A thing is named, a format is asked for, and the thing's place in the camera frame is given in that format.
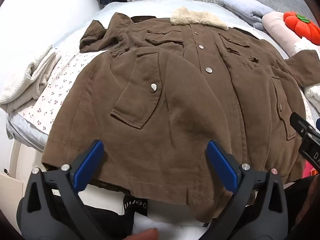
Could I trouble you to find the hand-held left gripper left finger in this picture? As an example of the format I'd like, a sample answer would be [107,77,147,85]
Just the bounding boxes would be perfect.
[16,140,125,240]

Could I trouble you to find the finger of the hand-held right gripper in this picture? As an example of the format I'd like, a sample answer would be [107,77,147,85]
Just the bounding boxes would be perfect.
[290,112,314,137]

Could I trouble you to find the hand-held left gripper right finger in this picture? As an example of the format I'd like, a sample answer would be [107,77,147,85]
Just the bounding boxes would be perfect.
[200,140,298,240]

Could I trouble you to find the brown coat with fur collar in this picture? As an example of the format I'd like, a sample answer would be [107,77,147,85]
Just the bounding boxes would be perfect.
[41,11,320,224]

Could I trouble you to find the person's left hand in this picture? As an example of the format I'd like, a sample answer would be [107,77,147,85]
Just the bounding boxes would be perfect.
[125,227,159,240]

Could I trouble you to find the white fluffy blanket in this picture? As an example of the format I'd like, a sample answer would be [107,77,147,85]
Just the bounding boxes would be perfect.
[294,39,320,113]

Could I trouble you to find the person's black clothing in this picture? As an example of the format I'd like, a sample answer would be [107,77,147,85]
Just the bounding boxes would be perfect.
[82,194,148,240]

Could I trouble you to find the cherry print sheet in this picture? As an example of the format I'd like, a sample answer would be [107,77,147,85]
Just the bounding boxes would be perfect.
[22,34,115,133]

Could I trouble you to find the white cloth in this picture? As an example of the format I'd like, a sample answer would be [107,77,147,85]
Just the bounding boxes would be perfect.
[132,210,210,240]

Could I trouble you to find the orange pumpkin plush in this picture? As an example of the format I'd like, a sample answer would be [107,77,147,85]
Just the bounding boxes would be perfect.
[283,11,320,46]

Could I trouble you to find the pink long pillow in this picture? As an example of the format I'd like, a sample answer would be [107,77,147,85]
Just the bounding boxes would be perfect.
[262,12,310,58]

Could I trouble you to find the white fluffy towel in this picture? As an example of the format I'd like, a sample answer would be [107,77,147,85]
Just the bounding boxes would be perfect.
[0,45,62,112]

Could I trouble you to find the folded grey-blue blanket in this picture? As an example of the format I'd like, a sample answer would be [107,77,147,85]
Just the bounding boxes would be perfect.
[217,0,275,32]

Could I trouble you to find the bed with light blue sheet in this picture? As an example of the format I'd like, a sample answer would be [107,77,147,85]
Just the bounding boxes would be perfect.
[5,1,320,153]

